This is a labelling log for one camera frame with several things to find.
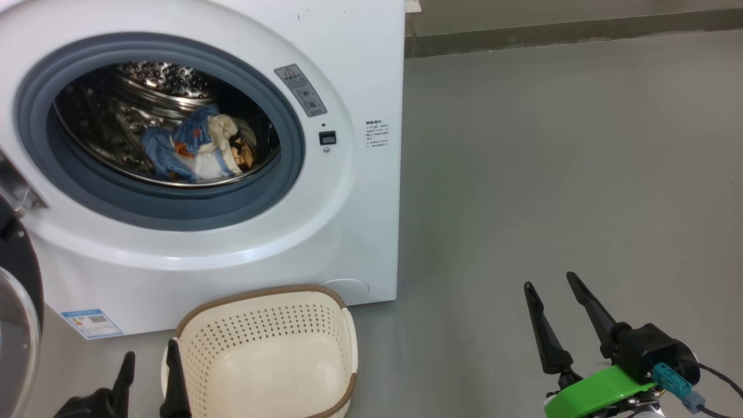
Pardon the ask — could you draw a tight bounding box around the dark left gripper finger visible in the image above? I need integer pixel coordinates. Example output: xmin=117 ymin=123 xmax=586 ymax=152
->
xmin=110 ymin=351 xmax=136 ymax=416
xmin=160 ymin=339 xmax=192 ymax=418

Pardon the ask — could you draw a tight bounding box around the black glass washing machine door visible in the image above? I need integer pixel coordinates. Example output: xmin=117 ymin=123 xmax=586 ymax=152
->
xmin=0 ymin=194 xmax=44 ymax=418

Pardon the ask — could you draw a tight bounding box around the cream and orange garment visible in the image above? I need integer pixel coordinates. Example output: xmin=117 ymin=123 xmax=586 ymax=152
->
xmin=192 ymin=114 xmax=258 ymax=179

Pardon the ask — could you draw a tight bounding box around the cream perforated laundry basket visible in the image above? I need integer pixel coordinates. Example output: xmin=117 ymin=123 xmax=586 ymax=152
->
xmin=161 ymin=284 xmax=359 ymax=418

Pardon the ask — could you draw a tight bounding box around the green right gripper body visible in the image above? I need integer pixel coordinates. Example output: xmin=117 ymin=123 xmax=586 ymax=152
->
xmin=544 ymin=365 xmax=665 ymax=418

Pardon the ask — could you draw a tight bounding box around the small printed text label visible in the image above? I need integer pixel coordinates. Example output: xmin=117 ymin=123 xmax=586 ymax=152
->
xmin=365 ymin=120 xmax=389 ymax=148

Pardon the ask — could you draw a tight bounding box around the teal right camera connector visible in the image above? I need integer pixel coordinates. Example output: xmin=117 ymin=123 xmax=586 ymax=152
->
xmin=651 ymin=363 xmax=693 ymax=399

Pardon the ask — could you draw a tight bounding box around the grey warning sticker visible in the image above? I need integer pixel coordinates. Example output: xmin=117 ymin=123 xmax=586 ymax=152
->
xmin=274 ymin=64 xmax=327 ymax=118

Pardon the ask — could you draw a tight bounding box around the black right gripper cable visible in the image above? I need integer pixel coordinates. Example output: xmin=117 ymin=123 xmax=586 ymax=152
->
xmin=694 ymin=363 xmax=743 ymax=418

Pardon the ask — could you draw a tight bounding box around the blue patterned garment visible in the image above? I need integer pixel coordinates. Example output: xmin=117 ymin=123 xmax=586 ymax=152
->
xmin=140 ymin=104 xmax=233 ymax=181

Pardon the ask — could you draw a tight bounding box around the round white filter cover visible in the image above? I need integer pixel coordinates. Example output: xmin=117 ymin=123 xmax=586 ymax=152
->
xmin=319 ymin=279 xmax=370 ymax=305

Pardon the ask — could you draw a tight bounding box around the white front-load washing machine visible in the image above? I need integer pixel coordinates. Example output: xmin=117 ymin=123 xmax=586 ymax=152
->
xmin=0 ymin=0 xmax=406 ymax=337

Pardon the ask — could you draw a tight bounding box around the blue energy label sticker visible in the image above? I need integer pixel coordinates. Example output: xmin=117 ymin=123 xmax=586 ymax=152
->
xmin=61 ymin=308 xmax=124 ymax=340

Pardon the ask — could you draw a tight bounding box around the metal door hinge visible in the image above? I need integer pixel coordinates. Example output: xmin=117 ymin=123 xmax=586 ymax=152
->
xmin=0 ymin=148 xmax=48 ymax=218

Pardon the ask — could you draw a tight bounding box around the perforated steel drum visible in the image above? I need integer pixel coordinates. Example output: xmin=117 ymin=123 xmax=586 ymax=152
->
xmin=53 ymin=61 xmax=281 ymax=188

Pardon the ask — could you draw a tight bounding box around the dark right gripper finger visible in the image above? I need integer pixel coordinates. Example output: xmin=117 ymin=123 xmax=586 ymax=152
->
xmin=524 ymin=282 xmax=574 ymax=375
xmin=566 ymin=272 xmax=617 ymax=359

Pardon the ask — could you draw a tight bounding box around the grey rubber door gasket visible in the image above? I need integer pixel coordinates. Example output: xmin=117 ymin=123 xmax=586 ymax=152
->
xmin=15 ymin=32 xmax=305 ymax=232

